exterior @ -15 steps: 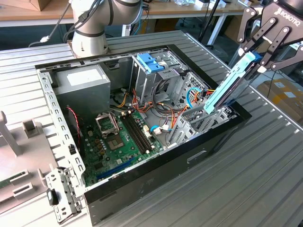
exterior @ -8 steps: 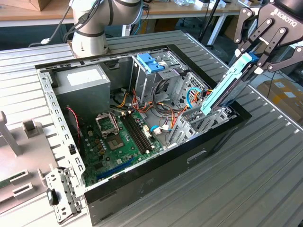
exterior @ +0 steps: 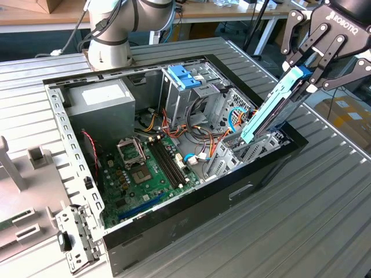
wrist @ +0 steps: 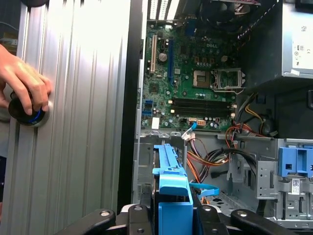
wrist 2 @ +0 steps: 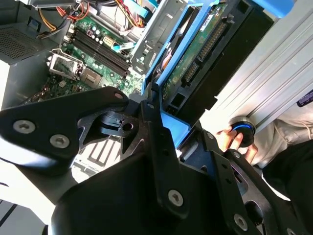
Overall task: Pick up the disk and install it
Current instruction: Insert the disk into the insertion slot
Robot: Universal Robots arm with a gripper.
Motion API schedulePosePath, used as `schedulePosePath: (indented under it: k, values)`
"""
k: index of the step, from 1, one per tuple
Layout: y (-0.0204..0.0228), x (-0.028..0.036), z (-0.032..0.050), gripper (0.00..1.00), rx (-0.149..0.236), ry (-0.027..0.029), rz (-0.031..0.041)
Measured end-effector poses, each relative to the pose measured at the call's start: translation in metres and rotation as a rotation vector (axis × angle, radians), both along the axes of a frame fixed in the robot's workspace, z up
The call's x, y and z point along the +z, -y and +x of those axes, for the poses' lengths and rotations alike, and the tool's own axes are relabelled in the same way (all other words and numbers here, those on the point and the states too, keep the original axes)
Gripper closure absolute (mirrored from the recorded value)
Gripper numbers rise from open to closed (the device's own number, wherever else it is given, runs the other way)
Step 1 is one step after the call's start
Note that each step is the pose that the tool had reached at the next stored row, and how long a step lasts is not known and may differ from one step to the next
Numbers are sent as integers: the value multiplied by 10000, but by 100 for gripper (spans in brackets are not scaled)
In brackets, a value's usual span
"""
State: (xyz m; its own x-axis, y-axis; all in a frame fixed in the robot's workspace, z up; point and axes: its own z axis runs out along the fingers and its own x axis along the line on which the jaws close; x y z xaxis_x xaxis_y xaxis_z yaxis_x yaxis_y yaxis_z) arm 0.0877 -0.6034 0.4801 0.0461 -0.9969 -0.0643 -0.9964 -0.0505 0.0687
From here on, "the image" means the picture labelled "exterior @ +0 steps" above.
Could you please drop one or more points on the grey metal disk bay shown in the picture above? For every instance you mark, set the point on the grey metal disk bay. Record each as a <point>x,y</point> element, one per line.
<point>232,162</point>

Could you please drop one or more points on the grey power supply box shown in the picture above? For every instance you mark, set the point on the grey power supply box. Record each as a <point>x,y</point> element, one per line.
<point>101,116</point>

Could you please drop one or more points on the cardboard box yellow tape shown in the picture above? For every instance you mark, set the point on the cardboard box yellow tape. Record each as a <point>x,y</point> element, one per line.
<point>347,127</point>

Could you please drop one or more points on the green motherboard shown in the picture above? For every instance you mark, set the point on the green motherboard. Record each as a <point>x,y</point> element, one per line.
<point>162,188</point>

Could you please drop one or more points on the grey parts rack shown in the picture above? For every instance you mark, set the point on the grey parts rack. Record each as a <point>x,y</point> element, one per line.
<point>34,188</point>

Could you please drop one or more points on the green circuit card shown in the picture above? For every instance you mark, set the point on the green circuit card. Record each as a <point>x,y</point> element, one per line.
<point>5,225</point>

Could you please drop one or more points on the blue expansion slot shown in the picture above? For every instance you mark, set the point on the blue expansion slot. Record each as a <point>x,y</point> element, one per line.
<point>142,206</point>

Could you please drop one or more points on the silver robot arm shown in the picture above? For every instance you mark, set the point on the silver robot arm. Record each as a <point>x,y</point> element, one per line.
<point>116,55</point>

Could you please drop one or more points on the hard disk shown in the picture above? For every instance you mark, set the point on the hard disk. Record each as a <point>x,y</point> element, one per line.
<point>269,110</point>

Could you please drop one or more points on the metal expansion bracket flap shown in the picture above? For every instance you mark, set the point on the metal expansion bracket flap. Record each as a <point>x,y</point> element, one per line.
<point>84,228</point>

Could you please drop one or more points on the black RAM slot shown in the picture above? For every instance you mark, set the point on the black RAM slot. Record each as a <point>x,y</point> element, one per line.
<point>165,165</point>
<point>173,162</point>

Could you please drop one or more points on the black case fan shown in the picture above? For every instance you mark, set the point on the black case fan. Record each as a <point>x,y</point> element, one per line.
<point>88,162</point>

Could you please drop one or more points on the CPU socket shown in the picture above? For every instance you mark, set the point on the CPU socket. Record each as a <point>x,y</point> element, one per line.
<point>140,175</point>

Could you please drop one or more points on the grey metal drive cage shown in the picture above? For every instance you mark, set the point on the grey metal drive cage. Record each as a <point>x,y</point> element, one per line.
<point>179,101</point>

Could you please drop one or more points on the blue plastic drive latch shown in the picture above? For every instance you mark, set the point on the blue plastic drive latch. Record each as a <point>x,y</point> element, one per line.
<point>181,76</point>

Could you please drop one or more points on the black open PC case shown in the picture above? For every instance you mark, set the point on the black open PC case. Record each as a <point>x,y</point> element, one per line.
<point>188,226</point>

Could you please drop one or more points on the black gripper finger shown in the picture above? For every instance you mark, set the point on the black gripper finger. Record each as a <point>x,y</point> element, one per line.
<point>331,55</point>
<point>291,32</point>

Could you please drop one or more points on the wooden desk white frame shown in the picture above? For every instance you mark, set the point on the wooden desk white frame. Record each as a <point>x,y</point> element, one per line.
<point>232,11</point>

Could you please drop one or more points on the thin metal locking lever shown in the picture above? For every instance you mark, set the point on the thin metal locking lever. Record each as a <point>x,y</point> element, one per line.
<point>141,151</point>

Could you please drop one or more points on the small brown cardboard box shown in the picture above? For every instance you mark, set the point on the small brown cardboard box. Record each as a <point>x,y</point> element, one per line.
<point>47,5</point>

